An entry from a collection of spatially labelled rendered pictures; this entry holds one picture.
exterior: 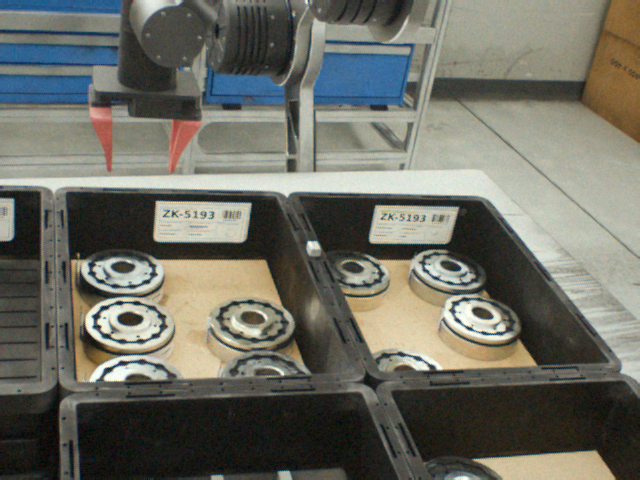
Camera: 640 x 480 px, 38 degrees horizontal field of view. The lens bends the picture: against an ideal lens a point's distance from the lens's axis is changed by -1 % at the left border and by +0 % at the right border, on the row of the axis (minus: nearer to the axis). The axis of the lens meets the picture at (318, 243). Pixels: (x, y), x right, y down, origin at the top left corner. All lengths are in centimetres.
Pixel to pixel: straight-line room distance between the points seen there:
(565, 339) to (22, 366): 63
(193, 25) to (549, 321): 59
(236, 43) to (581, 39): 305
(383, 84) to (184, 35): 249
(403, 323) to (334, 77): 206
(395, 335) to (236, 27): 92
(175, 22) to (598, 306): 103
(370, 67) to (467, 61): 129
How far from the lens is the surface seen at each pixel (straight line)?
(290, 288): 117
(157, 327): 108
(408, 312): 124
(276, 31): 194
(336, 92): 323
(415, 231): 133
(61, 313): 98
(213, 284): 122
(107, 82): 93
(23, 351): 110
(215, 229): 125
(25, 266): 124
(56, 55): 296
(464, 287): 126
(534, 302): 121
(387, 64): 327
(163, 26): 82
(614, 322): 162
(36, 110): 299
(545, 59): 470
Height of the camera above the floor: 150
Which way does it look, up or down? 30 degrees down
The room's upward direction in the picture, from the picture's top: 10 degrees clockwise
